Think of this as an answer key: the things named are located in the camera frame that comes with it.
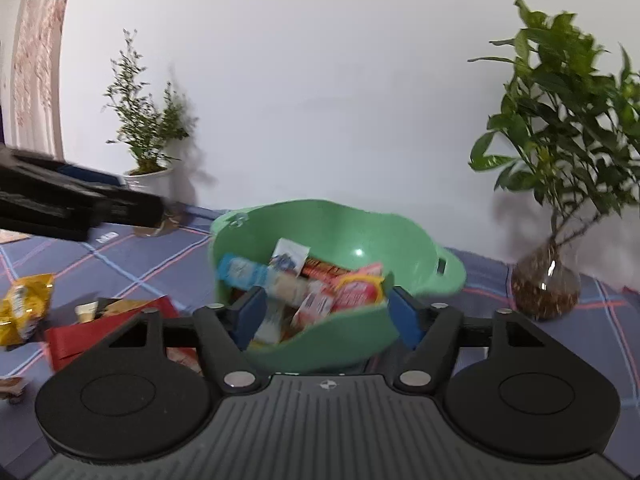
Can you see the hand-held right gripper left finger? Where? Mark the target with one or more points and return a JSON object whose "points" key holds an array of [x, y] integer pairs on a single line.
{"points": [[251, 310]]}

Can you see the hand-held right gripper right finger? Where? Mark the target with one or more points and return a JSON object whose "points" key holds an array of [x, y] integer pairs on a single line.
{"points": [[405, 315]]}

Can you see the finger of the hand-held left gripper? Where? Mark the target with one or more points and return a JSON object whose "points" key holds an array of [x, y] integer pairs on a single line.
{"points": [[130, 210], [90, 176]]}

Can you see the light blue snack packet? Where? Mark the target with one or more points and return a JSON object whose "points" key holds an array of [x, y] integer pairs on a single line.
{"points": [[242, 271]]}

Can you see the red label biscuit packet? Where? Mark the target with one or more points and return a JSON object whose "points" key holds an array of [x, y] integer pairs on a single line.
{"points": [[357, 294]]}

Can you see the white red snack packet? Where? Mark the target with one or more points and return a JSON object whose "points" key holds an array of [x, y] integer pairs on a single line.
{"points": [[314, 305]]}

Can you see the green plastic bowl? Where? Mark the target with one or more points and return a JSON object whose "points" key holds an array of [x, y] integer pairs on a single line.
{"points": [[350, 240]]}

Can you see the white cloth care tag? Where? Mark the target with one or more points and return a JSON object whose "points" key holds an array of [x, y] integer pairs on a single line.
{"points": [[107, 237]]}

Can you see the plaid blue tablecloth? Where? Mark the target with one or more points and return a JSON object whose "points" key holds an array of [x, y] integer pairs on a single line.
{"points": [[140, 270]]}

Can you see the small potted plant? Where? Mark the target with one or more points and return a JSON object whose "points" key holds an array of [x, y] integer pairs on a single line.
{"points": [[145, 125]]}

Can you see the patterned curtain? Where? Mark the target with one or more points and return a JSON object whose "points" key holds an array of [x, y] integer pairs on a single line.
{"points": [[35, 60]]}

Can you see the large red white snack bag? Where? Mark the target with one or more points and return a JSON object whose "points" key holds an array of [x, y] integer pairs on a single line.
{"points": [[90, 335]]}

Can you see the yellow snack packet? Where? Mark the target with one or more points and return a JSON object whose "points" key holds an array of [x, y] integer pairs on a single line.
{"points": [[25, 305]]}

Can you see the brown wrapped candy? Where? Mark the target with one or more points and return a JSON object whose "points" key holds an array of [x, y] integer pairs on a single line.
{"points": [[12, 389]]}

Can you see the leafy plant in glass vase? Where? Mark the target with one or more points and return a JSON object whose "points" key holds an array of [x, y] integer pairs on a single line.
{"points": [[560, 150]]}

